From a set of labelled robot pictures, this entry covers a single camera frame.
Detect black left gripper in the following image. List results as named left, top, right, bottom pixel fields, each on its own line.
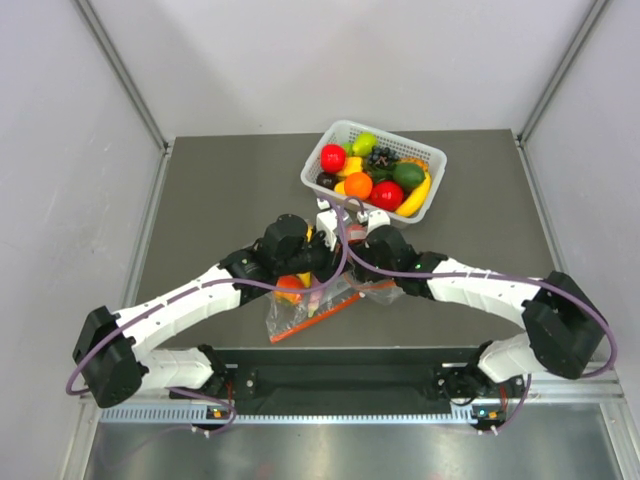
left=277, top=226, right=354, bottom=286

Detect clear zip bag orange seal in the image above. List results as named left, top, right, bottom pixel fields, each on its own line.
left=343, top=225, right=404, bottom=306

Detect green fake avocado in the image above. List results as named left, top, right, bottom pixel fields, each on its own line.
left=392, top=163, right=426, bottom=191

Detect purple fake grapes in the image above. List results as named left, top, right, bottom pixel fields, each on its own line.
left=367, top=146, right=400, bottom=170

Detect green fake pear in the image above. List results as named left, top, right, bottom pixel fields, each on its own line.
left=352, top=132, right=378, bottom=157

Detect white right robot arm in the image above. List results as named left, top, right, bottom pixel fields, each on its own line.
left=350, top=225, right=608, bottom=396

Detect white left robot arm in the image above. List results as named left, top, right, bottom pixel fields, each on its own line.
left=72, top=209, right=346, bottom=409

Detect red yellow fake peach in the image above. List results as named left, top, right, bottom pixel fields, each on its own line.
left=273, top=275, right=306, bottom=305

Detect red fake apple in bag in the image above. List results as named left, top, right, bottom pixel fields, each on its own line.
left=346, top=225, right=367, bottom=243

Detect purple fake eggplant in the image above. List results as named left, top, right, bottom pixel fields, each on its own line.
left=307, top=290, right=324, bottom=318

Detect red fake tomato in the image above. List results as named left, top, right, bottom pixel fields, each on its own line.
left=368, top=180, right=404, bottom=212

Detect yellow fake banana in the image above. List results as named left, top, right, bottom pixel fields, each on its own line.
left=395, top=173, right=431, bottom=217

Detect orange fake orange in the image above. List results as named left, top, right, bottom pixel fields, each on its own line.
left=344, top=172, right=373, bottom=200

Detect yellow fake lemon in basket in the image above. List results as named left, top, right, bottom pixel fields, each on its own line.
left=334, top=181, right=346, bottom=196

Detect dark fake plum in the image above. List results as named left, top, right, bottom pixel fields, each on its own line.
left=315, top=172, right=340, bottom=190

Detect yellow fake bell pepper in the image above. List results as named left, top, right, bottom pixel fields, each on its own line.
left=336, top=156, right=363, bottom=179

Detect fake pineapple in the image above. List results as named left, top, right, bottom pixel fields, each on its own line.
left=399, top=157, right=429, bottom=172

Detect red fake apple in basket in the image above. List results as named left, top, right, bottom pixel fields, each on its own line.
left=320, top=144, right=346, bottom=174

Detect green fake custard apple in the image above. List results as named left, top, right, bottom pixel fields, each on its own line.
left=341, top=143, right=353, bottom=157

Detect white plastic basket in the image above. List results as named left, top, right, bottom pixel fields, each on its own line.
left=300, top=120, right=447, bottom=228

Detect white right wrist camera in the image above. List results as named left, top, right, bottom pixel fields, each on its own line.
left=356, top=209, right=391, bottom=234

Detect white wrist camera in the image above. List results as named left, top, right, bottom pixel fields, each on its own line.
left=315, top=198, right=346, bottom=252
left=356, top=209, right=391, bottom=234

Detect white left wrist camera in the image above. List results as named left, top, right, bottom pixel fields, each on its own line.
left=315, top=198, right=346, bottom=252

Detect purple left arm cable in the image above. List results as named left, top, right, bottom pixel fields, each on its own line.
left=66, top=198, right=349, bottom=397

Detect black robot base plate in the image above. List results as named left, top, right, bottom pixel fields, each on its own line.
left=169, top=347, right=518, bottom=403

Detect aluminium frame post right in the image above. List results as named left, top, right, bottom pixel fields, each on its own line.
left=515, top=0, right=611, bottom=148

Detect aluminium frame post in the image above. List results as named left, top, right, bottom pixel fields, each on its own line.
left=71, top=0, right=169, bottom=152
left=515, top=0, right=611, bottom=148

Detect grey slotted cable duct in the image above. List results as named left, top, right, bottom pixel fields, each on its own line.
left=99, top=402, right=506, bottom=424

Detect aluminium frame post left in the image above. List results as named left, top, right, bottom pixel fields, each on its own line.
left=71, top=0, right=169, bottom=152

